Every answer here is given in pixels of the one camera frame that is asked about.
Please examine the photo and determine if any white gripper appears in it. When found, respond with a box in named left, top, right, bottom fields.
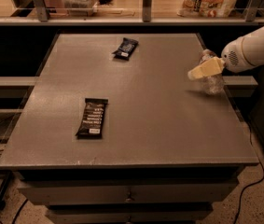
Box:
left=188, top=36, right=255, bottom=80

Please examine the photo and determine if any clear plastic water bottle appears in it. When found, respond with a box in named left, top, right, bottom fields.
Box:
left=200, top=49, right=224, bottom=95

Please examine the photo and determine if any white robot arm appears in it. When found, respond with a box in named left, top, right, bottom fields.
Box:
left=188, top=26, right=264, bottom=80

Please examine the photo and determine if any black rxbar chocolate bar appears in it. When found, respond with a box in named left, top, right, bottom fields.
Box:
left=76, top=98, right=108, bottom=139

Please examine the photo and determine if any printed snack bag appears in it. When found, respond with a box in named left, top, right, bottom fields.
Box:
left=177, top=0, right=237, bottom=18

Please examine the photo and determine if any dark blue snack packet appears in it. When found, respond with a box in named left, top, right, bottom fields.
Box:
left=113, top=37, right=138, bottom=61

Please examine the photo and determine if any grey drawer cabinet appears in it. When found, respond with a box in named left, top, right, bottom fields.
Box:
left=0, top=34, right=258, bottom=224

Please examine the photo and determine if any clear plastic container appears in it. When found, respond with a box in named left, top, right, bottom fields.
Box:
left=63, top=0, right=98, bottom=17

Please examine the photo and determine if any black floor cable right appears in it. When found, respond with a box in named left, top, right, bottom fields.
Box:
left=232, top=121, right=264, bottom=224

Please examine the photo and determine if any metal shelf rail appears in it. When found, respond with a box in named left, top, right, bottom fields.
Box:
left=0, top=0, right=264, bottom=26

